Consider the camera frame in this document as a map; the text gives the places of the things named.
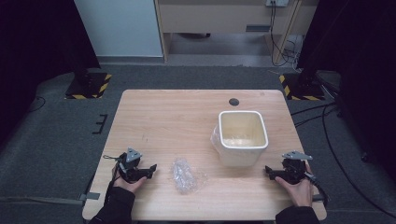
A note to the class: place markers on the black table grommet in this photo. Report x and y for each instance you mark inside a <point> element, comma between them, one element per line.
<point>233,101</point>

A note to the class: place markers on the crumpled clear plastic wrap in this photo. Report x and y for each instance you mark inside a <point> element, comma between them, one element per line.
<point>185,176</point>

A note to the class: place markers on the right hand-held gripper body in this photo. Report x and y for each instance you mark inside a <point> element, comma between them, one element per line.
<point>294,168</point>

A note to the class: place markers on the person's right hand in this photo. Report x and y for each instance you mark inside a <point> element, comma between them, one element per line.
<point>299,191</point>

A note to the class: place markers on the black stand pole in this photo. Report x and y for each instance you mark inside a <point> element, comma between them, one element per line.
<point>81,68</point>
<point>308,71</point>

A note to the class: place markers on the dark curtain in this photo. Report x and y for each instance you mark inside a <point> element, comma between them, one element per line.
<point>358,77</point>
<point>37,62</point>

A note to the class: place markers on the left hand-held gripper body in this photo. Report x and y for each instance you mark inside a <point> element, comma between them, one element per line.
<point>130,162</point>

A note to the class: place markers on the black hazard-striped stand base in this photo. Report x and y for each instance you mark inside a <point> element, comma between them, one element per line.
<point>300,89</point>
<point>93,88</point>

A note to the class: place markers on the white plastic bin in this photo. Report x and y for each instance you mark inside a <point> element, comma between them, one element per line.
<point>242,140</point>

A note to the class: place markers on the white panel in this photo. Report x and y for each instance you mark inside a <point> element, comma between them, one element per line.
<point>121,28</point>

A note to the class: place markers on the grey power strip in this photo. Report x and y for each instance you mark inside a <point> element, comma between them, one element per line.
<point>277,2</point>

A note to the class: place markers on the person's left hand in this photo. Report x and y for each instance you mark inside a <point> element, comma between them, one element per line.
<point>128,184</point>

